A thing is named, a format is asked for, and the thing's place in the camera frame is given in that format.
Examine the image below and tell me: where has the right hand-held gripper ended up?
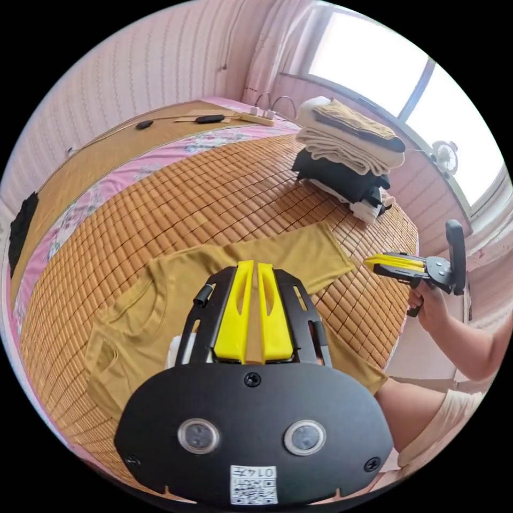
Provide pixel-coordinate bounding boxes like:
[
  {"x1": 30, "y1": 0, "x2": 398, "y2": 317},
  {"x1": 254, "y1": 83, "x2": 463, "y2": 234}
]
[{"x1": 363, "y1": 252, "x2": 456, "y2": 318}]

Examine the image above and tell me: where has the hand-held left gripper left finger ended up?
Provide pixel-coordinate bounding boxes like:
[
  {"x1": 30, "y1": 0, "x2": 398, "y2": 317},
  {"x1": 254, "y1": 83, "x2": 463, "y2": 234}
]
[{"x1": 213, "y1": 260, "x2": 254, "y2": 364}]

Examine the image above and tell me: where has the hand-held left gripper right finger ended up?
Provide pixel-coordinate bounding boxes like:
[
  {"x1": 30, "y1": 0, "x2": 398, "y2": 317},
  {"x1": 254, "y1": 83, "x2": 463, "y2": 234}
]
[{"x1": 257, "y1": 262, "x2": 296, "y2": 364}]

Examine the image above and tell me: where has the brown short sleeve shirt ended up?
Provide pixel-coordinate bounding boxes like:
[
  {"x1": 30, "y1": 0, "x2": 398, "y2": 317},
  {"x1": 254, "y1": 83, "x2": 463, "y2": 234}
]
[{"x1": 84, "y1": 222, "x2": 390, "y2": 422}]

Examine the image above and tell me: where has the person's right forearm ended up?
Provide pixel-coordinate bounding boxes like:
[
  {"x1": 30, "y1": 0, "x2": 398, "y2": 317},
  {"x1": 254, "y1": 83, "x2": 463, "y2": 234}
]
[{"x1": 431, "y1": 304, "x2": 513, "y2": 382}]

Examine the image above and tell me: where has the person's right hand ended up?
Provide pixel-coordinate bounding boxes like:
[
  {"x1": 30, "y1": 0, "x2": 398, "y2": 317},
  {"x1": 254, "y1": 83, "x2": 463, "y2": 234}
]
[{"x1": 408, "y1": 283, "x2": 453, "y2": 333}]

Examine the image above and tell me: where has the pile of clothes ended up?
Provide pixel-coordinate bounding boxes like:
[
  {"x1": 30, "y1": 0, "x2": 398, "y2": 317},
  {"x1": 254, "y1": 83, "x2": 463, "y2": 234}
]
[{"x1": 290, "y1": 97, "x2": 407, "y2": 225}]

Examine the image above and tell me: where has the small white fan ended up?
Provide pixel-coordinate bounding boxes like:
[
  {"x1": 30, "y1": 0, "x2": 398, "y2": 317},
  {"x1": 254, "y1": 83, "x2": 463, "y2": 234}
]
[{"x1": 430, "y1": 139, "x2": 460, "y2": 176}]

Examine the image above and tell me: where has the bed with woven mat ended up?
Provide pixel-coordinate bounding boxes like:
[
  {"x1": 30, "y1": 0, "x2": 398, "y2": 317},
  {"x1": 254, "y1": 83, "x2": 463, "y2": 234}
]
[{"x1": 7, "y1": 96, "x2": 421, "y2": 502}]

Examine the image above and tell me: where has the person's body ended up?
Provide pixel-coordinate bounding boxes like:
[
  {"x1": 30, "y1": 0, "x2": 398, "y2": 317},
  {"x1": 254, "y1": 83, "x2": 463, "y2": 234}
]
[{"x1": 375, "y1": 376, "x2": 488, "y2": 468}]

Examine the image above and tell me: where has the beige power strip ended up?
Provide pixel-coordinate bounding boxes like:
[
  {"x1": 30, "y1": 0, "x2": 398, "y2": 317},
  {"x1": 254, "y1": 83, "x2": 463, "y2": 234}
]
[{"x1": 239, "y1": 105, "x2": 278, "y2": 127}]

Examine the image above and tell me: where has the window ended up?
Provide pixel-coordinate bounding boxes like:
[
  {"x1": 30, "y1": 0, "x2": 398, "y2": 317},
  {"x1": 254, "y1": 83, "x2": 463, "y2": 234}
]
[{"x1": 306, "y1": 7, "x2": 507, "y2": 213}]

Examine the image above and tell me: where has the black cloth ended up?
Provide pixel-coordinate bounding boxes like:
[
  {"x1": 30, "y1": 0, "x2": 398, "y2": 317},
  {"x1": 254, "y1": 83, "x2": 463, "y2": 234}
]
[{"x1": 7, "y1": 191, "x2": 40, "y2": 278}]

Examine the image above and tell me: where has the pink curtain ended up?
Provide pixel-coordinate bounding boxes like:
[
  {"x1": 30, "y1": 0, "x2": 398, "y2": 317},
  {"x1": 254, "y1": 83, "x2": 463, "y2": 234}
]
[{"x1": 242, "y1": 2, "x2": 325, "y2": 121}]

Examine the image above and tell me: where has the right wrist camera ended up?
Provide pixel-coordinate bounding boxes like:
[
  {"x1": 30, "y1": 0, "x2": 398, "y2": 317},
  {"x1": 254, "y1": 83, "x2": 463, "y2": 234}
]
[{"x1": 445, "y1": 219, "x2": 467, "y2": 296}]

